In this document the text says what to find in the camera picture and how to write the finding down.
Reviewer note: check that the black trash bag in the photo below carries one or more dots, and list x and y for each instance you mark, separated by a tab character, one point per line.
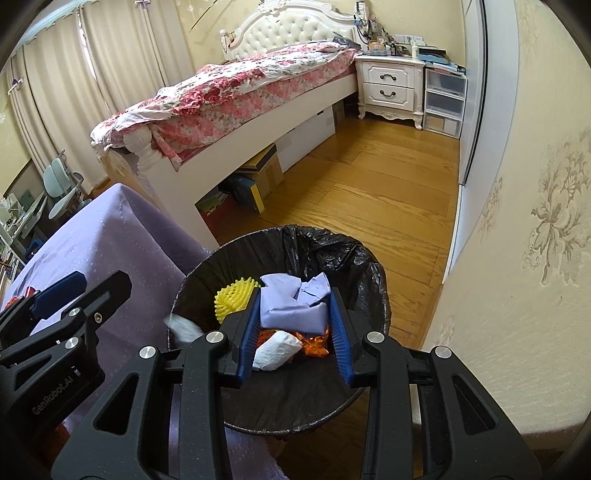
341	258

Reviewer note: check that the clear plastic drawer unit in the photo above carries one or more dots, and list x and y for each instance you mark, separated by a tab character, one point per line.
443	99

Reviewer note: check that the lilac cloth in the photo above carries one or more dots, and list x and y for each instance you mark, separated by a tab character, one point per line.
295	309

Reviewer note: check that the white tufted headboard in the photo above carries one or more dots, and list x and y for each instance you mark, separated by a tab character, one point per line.
281	32

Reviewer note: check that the silver foil packet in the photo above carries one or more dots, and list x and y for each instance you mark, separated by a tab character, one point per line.
184	330

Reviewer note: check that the white wardrobe door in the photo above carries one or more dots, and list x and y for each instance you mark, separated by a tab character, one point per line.
475	138

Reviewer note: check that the brown cardboard box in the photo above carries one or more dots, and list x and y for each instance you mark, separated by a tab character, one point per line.
270	173

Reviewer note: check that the black trash bin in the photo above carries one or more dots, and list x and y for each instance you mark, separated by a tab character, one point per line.
277	427

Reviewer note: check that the cream window curtains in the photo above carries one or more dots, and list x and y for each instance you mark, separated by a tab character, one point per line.
106	60

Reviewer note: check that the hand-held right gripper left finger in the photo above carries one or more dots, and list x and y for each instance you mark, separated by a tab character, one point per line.
248	332

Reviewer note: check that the bed with floral quilt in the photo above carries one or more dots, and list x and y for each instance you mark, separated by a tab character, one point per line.
184	184

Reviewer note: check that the cluster of small bottles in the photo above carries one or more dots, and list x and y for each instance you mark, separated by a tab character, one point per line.
378	37

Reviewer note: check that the grey study desk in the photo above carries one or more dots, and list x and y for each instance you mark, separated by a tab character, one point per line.
32	210

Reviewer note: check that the blue flat box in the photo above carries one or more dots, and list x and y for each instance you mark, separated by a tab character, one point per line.
438	57

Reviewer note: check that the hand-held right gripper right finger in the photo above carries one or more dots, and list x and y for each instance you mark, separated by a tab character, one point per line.
340	337

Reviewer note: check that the floral pink quilt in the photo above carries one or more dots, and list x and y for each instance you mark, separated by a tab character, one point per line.
221	87

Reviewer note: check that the cardboard boxes under bed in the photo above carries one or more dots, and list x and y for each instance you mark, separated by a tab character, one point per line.
309	138

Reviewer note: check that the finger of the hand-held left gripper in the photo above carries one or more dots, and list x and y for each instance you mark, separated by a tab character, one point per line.
108	290
60	290

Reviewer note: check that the purple bed sheet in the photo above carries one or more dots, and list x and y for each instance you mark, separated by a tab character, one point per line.
115	230

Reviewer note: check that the white tissue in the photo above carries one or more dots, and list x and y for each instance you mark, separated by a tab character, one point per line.
274	353

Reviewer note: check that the yellow foam fruit net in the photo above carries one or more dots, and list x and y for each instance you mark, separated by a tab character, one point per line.
235	297

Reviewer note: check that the orange wrapper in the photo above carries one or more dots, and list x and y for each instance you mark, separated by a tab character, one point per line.
11	303
316	346

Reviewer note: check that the light blue desk chair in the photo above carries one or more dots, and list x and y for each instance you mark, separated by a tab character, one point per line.
57	173

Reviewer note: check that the stack of flat books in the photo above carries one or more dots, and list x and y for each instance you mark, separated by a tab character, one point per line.
214	203

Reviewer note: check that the white carved nightstand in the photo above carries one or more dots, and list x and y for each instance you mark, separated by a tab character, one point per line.
388	76

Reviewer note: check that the blue and yellow box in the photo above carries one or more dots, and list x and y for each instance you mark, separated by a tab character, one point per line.
251	189

